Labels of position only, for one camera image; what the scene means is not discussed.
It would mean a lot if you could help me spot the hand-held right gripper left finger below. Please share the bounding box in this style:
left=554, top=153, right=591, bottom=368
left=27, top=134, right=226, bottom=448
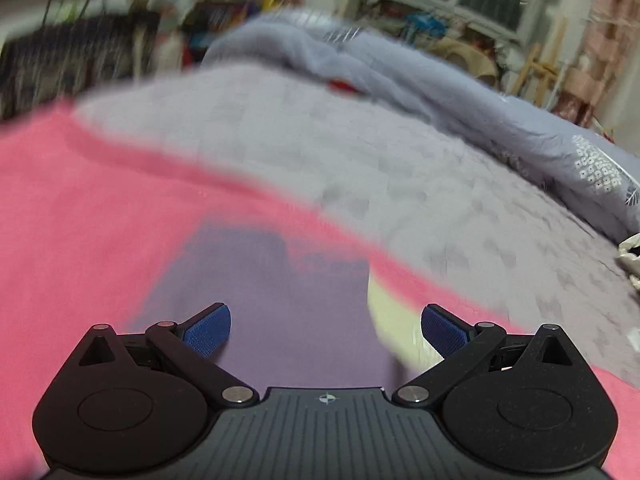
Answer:
left=62, top=302, right=261, bottom=408

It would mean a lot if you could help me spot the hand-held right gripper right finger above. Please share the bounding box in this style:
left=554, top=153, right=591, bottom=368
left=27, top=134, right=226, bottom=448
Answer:
left=392, top=303, right=583, bottom=408

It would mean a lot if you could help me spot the cream cloth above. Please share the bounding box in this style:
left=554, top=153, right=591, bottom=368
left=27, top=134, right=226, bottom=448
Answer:
left=366, top=277, right=446, bottom=368

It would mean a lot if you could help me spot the purple garment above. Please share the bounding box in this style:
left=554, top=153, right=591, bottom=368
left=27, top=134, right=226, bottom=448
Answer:
left=132, top=210, right=401, bottom=396

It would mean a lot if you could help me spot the lilac bed sheet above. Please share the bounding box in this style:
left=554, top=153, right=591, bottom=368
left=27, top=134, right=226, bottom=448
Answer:
left=75, top=60, right=640, bottom=381

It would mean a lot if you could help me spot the pink blanket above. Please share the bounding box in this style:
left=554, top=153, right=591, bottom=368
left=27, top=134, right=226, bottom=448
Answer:
left=0, top=100, right=640, bottom=480

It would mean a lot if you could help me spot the black jacket with cream lining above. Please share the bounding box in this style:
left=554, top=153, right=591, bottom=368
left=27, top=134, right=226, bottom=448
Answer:
left=617, top=232, right=640, bottom=291

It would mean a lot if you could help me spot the blue-grey floral duvet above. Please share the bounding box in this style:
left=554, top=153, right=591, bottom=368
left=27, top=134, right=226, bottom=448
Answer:
left=202, top=10, right=640, bottom=241

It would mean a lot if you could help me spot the wooden easel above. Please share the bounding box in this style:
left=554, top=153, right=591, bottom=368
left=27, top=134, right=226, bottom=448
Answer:
left=505, top=15, right=571, bottom=111

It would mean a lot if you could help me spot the dark zigzag patterned bag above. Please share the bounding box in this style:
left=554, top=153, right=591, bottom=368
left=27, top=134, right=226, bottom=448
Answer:
left=0, top=12, right=161, bottom=121

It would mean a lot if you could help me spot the blue plush toy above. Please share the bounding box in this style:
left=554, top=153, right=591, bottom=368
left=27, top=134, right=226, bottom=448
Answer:
left=402, top=10, right=446, bottom=38

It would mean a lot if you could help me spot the dark printed gift bag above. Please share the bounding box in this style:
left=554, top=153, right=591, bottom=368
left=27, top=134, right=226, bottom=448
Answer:
left=182, top=0, right=261, bottom=61

